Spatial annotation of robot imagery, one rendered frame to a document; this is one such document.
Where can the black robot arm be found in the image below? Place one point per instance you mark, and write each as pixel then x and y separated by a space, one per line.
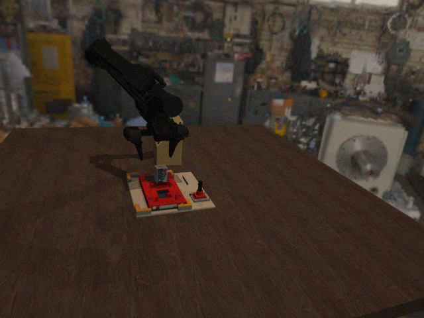
pixel 136 80

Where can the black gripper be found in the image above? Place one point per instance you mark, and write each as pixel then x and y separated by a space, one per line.
pixel 133 134

